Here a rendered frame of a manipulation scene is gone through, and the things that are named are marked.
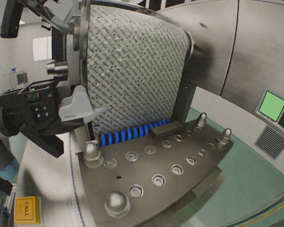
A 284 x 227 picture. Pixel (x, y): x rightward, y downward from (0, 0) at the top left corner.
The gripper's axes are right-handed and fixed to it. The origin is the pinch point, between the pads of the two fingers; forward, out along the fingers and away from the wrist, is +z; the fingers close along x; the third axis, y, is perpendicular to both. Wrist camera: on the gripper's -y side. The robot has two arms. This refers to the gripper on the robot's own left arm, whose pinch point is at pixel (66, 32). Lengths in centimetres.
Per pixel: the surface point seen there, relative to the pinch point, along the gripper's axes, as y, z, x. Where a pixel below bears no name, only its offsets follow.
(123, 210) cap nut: -13.1, 16.7, -25.6
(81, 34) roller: 0.8, 3.8, -7.5
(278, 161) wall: 92, 274, -131
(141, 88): 0.8, 20.0, -8.1
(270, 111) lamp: 16.4, 33.1, -32.1
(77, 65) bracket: -4.4, 7.1, -0.8
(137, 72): 2.5, 16.7, -8.2
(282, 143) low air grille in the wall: 117, 252, -112
